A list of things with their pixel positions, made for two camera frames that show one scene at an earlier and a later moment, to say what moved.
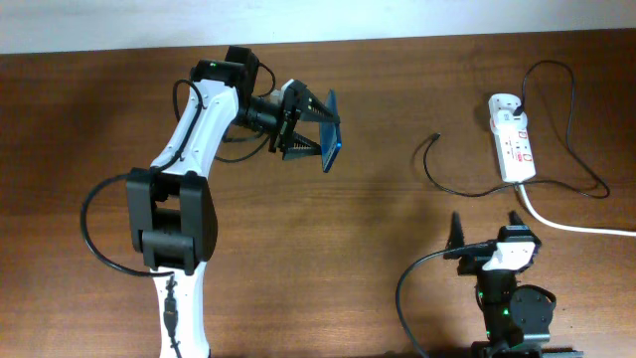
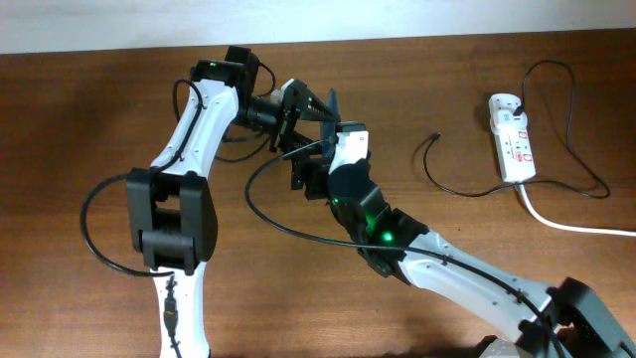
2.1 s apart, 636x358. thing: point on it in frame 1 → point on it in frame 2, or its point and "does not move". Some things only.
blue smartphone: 330,135 does not move
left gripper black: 287,119 does not move
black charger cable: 529,181 does not move
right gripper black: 475,264 → 305,169
